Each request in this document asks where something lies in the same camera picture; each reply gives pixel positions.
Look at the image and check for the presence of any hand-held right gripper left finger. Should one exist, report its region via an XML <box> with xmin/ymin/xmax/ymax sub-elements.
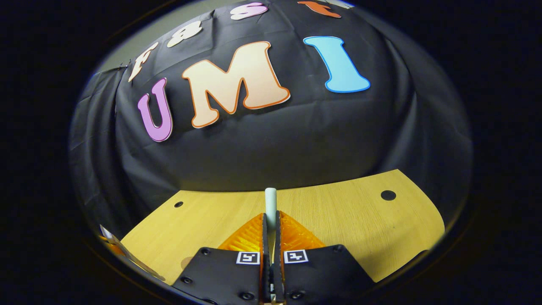
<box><xmin>171</xmin><ymin>213</ymin><xmax>270</xmax><ymax>305</ymax></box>

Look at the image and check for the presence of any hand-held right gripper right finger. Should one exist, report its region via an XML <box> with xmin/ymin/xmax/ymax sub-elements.
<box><xmin>275</xmin><ymin>211</ymin><xmax>377</xmax><ymax>305</ymax></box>

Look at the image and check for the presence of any pale green toothbrush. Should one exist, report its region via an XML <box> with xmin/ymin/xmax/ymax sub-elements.
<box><xmin>265</xmin><ymin>188</ymin><xmax>277</xmax><ymax>223</ymax></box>

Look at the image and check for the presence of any white toothpaste tube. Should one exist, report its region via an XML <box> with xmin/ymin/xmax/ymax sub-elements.
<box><xmin>100</xmin><ymin>225</ymin><xmax>127</xmax><ymax>257</ymax></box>

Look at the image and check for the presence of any wooden desktop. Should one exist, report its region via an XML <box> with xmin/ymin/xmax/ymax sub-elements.
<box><xmin>120</xmin><ymin>169</ymin><xmax>446</xmax><ymax>285</ymax></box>

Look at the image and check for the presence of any black backdrop cloth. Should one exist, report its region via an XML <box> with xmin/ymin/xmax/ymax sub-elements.
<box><xmin>68</xmin><ymin>0</ymin><xmax>474</xmax><ymax>238</ymax></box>

